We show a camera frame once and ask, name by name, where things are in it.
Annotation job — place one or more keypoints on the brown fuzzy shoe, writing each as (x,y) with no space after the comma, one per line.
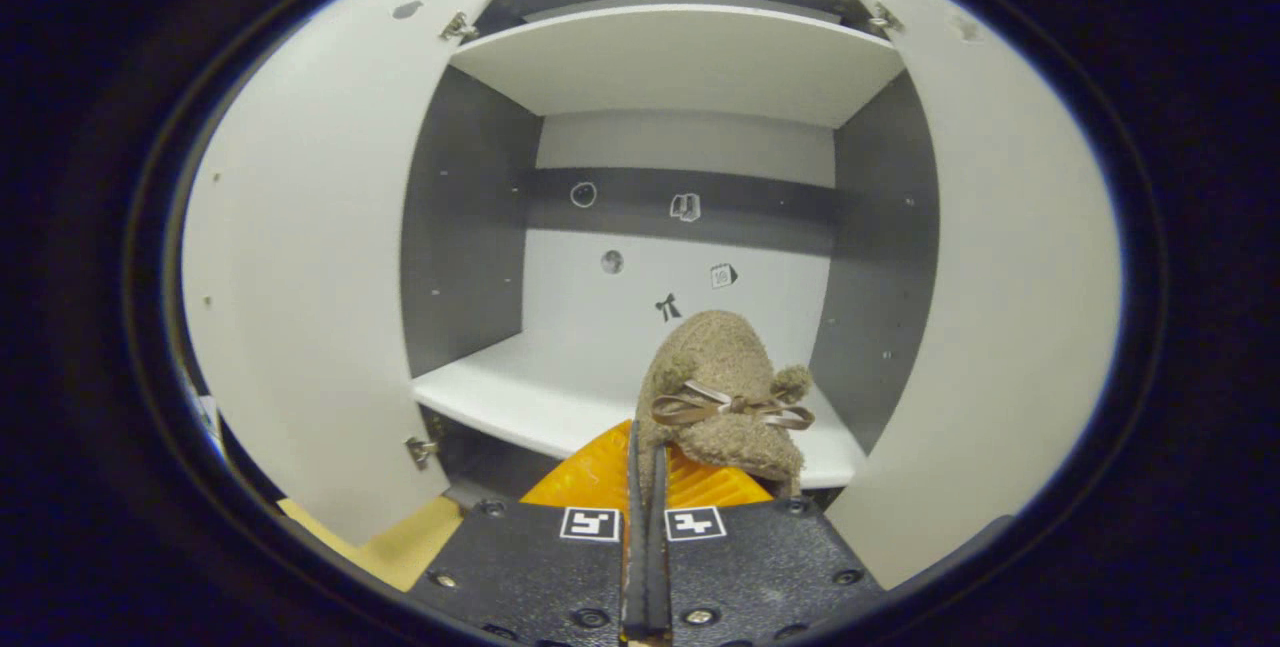
(720,357)

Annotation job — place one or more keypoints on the white shoe cabinet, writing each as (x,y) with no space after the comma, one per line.
(680,67)

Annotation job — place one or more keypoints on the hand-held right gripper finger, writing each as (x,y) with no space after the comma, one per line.
(634,577)
(658,577)

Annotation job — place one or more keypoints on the white shoe cabinet door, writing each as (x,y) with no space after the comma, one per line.
(1020,277)
(300,247)

